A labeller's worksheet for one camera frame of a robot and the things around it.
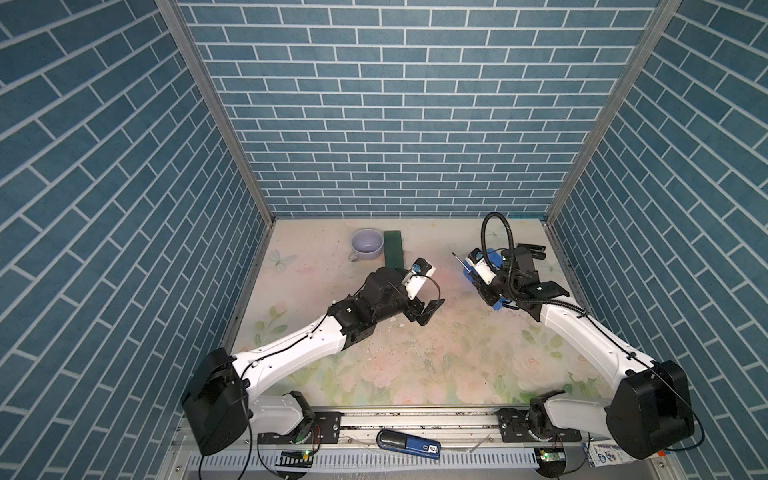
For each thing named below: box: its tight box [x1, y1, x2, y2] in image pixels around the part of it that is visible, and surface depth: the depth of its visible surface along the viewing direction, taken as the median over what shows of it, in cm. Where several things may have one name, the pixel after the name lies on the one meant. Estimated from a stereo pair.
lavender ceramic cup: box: [348, 228, 384, 262], surface depth 110 cm
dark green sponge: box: [384, 230, 407, 275], surface depth 110 cm
